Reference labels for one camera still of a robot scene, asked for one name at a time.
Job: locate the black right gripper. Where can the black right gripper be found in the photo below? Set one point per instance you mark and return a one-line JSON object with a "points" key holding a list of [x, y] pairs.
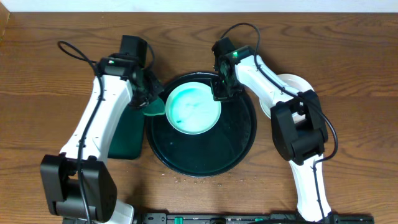
{"points": [[217, 93]]}

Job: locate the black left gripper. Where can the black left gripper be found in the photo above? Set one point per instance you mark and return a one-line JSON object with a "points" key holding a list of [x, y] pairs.
{"points": [[144, 94]]}

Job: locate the green scrubbing sponge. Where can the green scrubbing sponge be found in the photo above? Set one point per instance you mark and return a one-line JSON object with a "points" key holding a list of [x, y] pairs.
{"points": [[156, 108]]}

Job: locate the pale green plate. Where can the pale green plate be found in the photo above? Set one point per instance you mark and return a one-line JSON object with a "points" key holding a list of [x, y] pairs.
{"points": [[191, 109]]}

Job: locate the white plate with green streak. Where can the white plate with green streak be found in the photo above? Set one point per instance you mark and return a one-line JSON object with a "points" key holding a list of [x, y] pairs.
{"points": [[294, 81]]}

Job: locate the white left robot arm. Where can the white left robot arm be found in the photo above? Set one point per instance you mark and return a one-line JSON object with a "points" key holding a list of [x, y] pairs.
{"points": [[77, 184]]}

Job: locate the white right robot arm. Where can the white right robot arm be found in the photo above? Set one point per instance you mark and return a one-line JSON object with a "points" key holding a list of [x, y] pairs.
{"points": [[298, 125]]}

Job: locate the dark green rectangular tray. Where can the dark green rectangular tray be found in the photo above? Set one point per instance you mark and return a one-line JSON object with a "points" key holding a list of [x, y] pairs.
{"points": [[128, 136]]}

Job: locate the round black tray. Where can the round black tray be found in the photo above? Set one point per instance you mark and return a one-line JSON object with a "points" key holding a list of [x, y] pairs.
{"points": [[210, 153]]}

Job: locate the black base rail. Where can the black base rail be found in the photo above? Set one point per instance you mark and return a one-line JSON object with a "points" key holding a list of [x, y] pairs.
{"points": [[277, 218]]}

